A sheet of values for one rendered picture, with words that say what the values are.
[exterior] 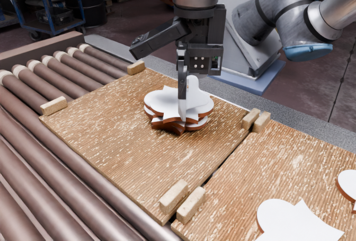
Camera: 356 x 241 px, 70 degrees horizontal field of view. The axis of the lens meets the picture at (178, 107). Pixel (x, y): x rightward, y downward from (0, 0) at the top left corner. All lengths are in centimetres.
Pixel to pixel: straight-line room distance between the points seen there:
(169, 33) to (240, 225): 33
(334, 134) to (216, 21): 40
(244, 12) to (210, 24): 47
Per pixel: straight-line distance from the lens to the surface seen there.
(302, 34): 77
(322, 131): 69
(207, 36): 45
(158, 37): 45
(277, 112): 71
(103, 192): 52
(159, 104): 54
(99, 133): 59
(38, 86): 88
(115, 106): 67
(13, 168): 61
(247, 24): 88
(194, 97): 47
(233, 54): 92
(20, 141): 67
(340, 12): 73
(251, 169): 51
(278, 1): 84
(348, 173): 57
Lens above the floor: 132
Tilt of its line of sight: 36 degrees down
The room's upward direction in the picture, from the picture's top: straight up
